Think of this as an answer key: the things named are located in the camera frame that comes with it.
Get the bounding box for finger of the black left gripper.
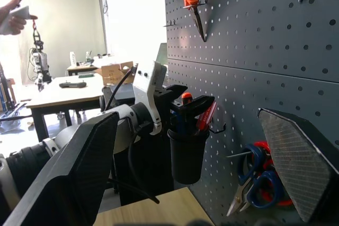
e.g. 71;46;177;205
171;95;216;133
165;84;189;100

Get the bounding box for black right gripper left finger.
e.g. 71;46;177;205
0;111;120;226

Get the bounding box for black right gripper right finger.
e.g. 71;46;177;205
257;107;339;226

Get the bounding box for red transparent handle screwdriver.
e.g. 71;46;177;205
195;101;218;133

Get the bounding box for blue handled scissors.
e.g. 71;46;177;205
226;143;287;218

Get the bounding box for white handheld device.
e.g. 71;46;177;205
0;5;31;35

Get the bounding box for black object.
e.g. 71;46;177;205
166;128;210;185

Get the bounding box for grey pegboard panel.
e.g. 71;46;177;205
164;0;339;226

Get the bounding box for bare person hand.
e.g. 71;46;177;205
0;0;21;22
0;14;38;36

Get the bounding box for black pegboard hook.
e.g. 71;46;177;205
210;122;227;134

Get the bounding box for brown cardboard box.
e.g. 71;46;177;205
94;61;135;86

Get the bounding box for beige top work table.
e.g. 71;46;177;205
25;74;106;142

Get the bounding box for black remote controller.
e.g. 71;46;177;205
58;82;88;89

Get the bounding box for hanging humanoid robot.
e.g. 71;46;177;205
28;30;53;92

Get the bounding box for orange black handle screwdriver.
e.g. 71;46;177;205
181;92;194;105

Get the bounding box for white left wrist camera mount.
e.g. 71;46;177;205
132;61;168;135

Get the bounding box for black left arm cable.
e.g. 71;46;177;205
102;66;161;205

